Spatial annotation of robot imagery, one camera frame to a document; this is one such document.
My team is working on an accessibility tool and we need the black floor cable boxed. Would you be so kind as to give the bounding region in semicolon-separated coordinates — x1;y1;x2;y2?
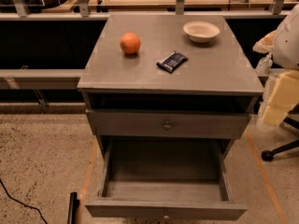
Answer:
0;178;50;224

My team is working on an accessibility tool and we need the black bar on floor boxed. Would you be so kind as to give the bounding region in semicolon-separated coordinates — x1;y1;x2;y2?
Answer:
67;192;78;224

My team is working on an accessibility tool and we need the closed grey top drawer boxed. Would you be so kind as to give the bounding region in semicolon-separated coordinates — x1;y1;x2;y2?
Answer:
87;110;249;139

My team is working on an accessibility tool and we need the white paper bowl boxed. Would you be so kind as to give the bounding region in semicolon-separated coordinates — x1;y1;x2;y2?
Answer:
183;21;220;43

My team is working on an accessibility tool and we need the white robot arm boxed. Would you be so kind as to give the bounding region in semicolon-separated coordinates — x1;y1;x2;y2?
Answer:
273;4;299;70

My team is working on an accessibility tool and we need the open grey middle drawer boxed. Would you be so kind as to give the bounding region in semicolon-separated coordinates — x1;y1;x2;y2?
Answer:
86;139;247;220

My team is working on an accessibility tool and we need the dark blue rxbar wrapper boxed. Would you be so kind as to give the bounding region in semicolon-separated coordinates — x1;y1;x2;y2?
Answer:
156;50;188;74

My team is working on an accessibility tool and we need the grey wooden drawer cabinet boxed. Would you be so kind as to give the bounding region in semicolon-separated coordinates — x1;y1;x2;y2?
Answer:
78;15;263;152

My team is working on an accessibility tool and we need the black office chair base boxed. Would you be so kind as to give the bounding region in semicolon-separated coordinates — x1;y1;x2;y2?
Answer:
260;105;299;162

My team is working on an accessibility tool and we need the orange fruit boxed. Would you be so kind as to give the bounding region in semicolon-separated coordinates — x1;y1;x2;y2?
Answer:
120;33;141;55

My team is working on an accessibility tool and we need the clear hand sanitizer bottle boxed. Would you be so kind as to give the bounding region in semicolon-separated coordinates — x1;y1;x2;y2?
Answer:
255;53;273;75

